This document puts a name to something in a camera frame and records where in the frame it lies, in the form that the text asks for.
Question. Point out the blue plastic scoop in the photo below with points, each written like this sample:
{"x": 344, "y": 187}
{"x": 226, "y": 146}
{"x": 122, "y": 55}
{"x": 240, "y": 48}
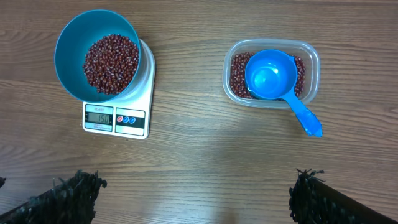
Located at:
{"x": 272, "y": 74}

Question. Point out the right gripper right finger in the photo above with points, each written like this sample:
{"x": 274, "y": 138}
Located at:
{"x": 312, "y": 201}

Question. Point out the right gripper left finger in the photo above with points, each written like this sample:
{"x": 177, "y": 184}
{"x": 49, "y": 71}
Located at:
{"x": 70, "y": 202}

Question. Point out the red beans in bowl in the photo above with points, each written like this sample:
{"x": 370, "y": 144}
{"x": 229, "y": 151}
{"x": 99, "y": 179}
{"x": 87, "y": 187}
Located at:
{"x": 111, "y": 63}

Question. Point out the teal metal bowl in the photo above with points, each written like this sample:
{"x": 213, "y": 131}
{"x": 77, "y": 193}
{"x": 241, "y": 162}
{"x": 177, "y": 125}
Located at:
{"x": 73, "y": 45}

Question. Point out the clear plastic container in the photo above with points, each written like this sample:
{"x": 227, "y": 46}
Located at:
{"x": 292, "y": 47}

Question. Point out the white kitchen scale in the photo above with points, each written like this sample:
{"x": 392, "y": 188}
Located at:
{"x": 129, "y": 115}

